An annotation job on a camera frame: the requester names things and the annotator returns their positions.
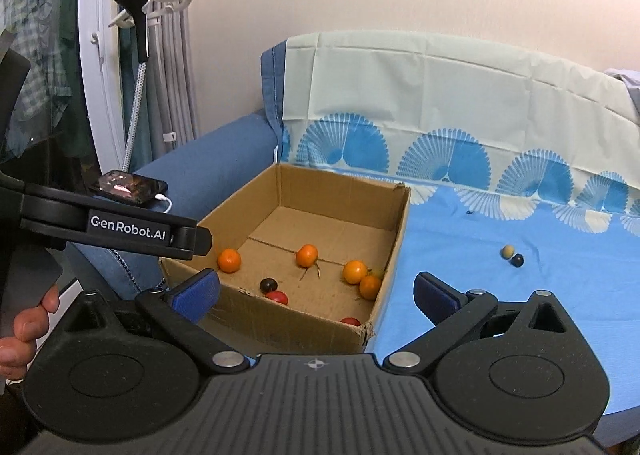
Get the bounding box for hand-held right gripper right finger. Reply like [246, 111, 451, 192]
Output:
[382, 271, 581, 372]

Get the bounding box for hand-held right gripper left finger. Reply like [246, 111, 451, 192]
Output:
[52, 269, 251, 377]

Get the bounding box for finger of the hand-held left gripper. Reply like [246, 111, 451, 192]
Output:
[191, 226, 212, 257]

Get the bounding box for brown cardboard box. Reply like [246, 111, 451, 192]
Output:
[159, 162, 412, 357]

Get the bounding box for person's left hand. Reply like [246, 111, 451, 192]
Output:
[0, 285, 61, 382]

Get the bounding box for orange tangerine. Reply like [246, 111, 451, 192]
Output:
[359, 275, 384, 301]
[217, 248, 243, 274]
[295, 244, 320, 269]
[342, 259, 370, 285]

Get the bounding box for black smartphone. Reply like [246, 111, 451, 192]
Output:
[89, 169, 169, 208]

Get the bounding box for blue sofa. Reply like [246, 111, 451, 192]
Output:
[65, 39, 290, 302]

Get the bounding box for checked shirt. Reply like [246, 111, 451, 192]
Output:
[0, 0, 72, 138]

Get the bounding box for grey curtain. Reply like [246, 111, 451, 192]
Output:
[149, 0, 202, 148]

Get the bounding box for blue fan-print bed sheet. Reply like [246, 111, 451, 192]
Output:
[272, 30, 640, 417]

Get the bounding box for black handheld steamer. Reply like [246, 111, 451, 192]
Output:
[112, 0, 151, 64]

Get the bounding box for grey cloth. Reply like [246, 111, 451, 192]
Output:
[602, 67, 640, 126]

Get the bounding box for braided grey hose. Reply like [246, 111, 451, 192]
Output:
[106, 60, 149, 292]

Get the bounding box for white round frame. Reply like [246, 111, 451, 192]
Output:
[76, 0, 137, 174]

